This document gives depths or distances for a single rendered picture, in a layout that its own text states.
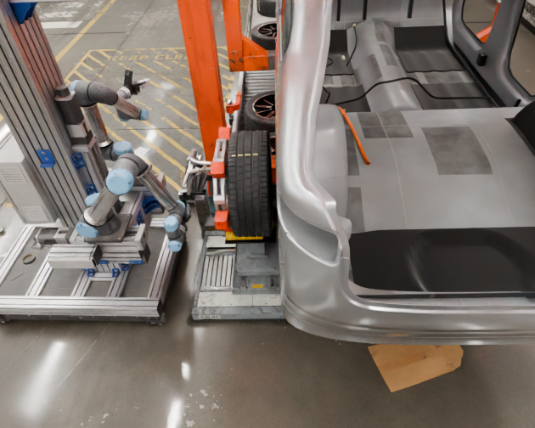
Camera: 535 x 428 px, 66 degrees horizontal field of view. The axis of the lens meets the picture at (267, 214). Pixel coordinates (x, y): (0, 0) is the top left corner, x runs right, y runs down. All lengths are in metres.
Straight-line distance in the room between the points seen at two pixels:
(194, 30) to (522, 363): 2.80
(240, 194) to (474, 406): 1.82
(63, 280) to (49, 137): 1.20
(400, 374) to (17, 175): 2.52
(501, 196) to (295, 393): 1.64
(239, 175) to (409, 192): 0.95
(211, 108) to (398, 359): 1.99
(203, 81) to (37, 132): 0.97
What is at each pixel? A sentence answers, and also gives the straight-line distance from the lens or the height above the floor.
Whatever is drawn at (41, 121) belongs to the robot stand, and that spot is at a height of 1.45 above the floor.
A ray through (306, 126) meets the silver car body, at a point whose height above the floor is 1.70.
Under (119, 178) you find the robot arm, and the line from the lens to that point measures 2.03.
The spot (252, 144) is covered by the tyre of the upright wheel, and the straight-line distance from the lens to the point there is 2.39.
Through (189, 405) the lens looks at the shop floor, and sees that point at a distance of 2.76.
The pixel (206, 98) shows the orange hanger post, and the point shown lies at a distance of 2.74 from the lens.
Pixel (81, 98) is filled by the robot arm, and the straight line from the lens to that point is 2.69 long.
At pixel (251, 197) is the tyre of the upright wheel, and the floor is 1.00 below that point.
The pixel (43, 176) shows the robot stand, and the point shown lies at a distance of 2.67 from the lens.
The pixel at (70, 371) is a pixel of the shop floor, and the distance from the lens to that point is 3.11.
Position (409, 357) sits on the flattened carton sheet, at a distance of 2.92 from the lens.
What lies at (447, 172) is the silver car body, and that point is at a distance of 2.56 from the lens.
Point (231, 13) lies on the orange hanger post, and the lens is 4.56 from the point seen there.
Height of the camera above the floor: 2.51
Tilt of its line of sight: 44 degrees down
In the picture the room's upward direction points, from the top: 3 degrees counter-clockwise
